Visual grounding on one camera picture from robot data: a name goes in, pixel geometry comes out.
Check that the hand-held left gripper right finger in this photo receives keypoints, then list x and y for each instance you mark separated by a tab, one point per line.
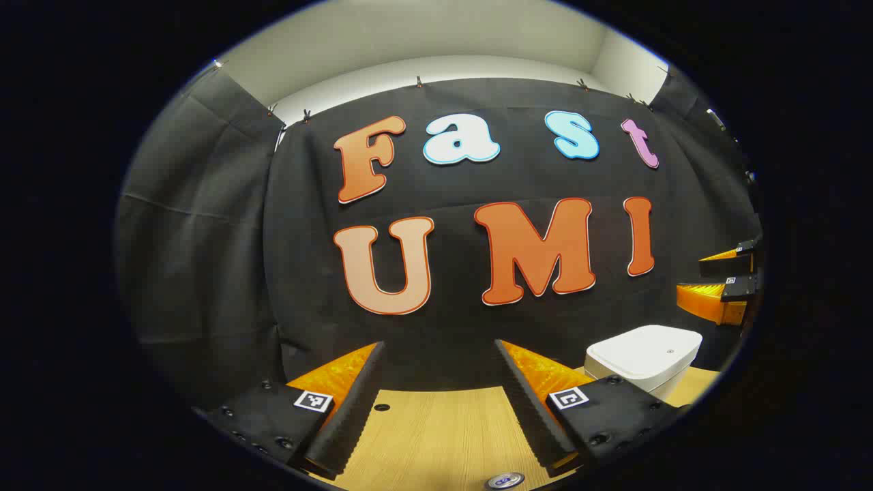
528	409

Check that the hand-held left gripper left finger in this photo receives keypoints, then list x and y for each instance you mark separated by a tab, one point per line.
358	402

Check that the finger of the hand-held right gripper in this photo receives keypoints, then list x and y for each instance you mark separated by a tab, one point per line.
706	300
726	264

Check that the blue pop can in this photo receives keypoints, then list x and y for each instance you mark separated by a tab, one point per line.
505	481

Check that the white desktop garbage bin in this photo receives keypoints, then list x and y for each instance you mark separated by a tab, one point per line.
644	354

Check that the wooden desktop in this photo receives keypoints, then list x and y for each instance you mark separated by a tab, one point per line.
436	436

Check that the black backdrop cloth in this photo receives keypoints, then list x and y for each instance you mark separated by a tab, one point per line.
477	177

